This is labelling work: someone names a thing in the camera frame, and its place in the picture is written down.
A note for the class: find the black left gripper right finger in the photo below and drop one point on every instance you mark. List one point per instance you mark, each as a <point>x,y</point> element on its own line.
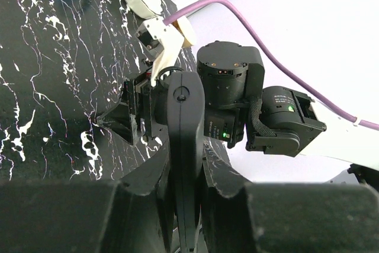
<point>241,216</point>

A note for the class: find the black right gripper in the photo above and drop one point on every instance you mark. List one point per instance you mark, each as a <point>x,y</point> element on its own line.
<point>133,116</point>

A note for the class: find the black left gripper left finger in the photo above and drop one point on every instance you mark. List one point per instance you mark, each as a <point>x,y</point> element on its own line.
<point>133,214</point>

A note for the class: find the black remote control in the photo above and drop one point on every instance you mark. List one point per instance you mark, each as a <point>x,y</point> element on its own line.
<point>185,118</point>

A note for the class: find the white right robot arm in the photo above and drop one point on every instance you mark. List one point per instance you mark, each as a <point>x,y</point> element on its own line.
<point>275,120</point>

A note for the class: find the cream round bowl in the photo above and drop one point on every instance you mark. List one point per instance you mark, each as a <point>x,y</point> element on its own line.
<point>184,26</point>

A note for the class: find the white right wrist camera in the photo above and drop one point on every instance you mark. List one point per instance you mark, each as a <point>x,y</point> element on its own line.
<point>163,43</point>

